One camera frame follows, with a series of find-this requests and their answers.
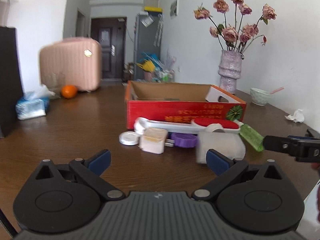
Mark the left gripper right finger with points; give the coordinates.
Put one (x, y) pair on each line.
(257, 199)

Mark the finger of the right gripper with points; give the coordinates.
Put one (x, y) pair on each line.
(312, 133)
(281, 144)

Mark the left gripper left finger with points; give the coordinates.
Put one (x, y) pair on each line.
(59, 198)

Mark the green spray bottle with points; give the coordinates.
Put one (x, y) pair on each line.
(254, 138)

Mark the white plastic container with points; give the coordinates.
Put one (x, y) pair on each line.
(228, 144)

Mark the white red lint brush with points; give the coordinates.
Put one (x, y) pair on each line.
(197, 125)

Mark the white jar lid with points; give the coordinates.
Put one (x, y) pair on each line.
(129, 138)

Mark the purple plastic lid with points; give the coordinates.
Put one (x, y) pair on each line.
(184, 140)

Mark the small beige box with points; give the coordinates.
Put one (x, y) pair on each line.
(153, 140)

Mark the right hand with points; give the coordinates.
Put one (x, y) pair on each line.
(315, 166)

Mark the crumpled white tissue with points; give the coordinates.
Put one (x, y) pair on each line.
(297, 116)

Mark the pale green bowl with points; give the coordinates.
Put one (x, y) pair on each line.
(259, 96)

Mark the purple ceramic vase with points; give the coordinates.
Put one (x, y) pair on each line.
(230, 70)

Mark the blue tissue pack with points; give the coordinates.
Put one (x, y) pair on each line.
(34, 104)

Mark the orange fruit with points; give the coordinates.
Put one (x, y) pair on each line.
(69, 91)

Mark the dried pink roses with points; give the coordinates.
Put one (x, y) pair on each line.
(236, 37)

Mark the black paper bag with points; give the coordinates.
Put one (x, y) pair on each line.
(11, 87)

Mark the red cardboard box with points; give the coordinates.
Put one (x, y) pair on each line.
(180, 102)

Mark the pink suitcase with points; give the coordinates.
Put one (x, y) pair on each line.
(78, 60)

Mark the cluttered storage cart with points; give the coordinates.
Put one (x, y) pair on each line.
(154, 70)

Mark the dark entrance door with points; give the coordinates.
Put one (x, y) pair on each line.
(110, 32)

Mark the grey refrigerator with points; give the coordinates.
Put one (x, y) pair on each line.
(147, 39)

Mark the yellow box on refrigerator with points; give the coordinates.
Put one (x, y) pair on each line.
(153, 9)

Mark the wall electrical panel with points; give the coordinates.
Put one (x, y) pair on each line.
(174, 8)

